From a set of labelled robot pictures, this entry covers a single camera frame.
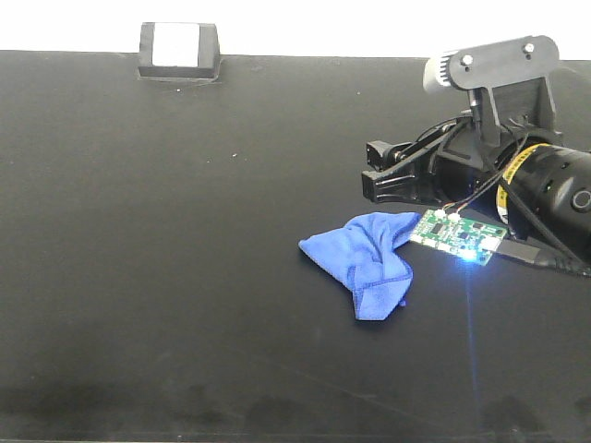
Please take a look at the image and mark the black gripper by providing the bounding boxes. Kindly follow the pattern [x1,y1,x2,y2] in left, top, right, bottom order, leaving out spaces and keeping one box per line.
[360,117,564,213]

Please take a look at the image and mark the blue microfiber cloth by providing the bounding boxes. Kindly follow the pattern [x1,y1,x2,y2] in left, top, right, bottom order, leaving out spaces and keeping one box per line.
[298,212,420,321]

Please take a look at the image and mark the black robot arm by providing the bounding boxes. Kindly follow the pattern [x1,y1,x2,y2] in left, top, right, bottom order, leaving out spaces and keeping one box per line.
[362,117,590,263]

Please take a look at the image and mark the green circuit board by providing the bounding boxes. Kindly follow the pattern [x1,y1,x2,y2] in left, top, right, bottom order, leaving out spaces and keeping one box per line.
[410,210,507,266]

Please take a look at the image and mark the black block white label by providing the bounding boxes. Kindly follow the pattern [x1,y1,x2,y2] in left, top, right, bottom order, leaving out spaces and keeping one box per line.
[138,22,222,83]

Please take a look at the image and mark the thin sensor wires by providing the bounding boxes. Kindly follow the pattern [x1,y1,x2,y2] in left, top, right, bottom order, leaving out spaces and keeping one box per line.
[438,114,591,269]

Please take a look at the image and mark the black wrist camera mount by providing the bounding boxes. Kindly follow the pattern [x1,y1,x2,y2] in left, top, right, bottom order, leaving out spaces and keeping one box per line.
[423,35,560,146]

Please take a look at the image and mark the black usb cable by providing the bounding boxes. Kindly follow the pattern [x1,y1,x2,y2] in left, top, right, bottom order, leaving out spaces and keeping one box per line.
[496,237,591,279]

